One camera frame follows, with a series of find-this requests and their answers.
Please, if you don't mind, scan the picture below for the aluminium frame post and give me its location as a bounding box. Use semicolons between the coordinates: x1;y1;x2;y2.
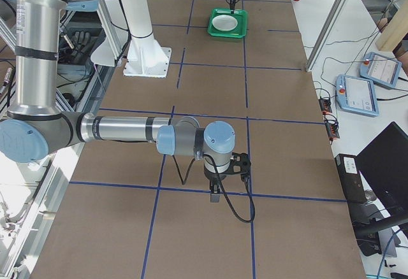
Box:
305;0;348;72

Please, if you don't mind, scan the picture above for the black box device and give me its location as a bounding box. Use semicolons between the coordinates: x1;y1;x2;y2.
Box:
335;154;367;204

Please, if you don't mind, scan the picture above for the pale green plastic fork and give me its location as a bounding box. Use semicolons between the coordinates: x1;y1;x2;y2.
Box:
217;9;235;15

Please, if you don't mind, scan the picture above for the blue teach pendant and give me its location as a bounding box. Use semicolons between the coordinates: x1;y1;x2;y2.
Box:
359;52;402;89
335;75;379;117

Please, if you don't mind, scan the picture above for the black laptop monitor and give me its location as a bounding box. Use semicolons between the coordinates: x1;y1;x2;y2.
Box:
356;122;407;215

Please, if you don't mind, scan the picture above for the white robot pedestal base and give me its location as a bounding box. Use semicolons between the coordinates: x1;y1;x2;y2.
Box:
121;0;171;78

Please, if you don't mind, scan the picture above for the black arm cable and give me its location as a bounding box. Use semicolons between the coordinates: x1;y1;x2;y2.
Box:
171;153;256;224

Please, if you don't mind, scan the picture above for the blue teach pendant near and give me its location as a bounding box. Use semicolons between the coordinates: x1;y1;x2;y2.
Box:
335;75;379;117

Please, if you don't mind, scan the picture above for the green plastic tray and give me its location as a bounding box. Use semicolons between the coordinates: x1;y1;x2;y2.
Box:
207;8;248;39

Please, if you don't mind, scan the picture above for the white paper sheet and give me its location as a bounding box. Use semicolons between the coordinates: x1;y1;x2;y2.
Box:
91;39;116;67

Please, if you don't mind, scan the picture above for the blue teach pendant far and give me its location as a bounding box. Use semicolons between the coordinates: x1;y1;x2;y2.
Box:
359;52;402;89

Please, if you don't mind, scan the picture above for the white round plate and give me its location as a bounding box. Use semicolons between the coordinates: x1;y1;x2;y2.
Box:
212;15;238;32

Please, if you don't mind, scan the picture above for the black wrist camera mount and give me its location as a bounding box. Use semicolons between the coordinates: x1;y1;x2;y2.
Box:
232;152;251;178

